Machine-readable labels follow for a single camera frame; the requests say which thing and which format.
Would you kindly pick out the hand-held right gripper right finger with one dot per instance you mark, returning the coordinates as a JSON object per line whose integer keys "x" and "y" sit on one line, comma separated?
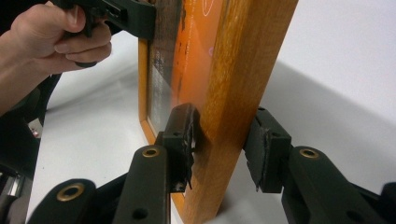
{"x": 274, "y": 155}

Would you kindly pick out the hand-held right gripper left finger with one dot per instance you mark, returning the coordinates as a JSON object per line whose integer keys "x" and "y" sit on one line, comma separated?
{"x": 177, "y": 149}

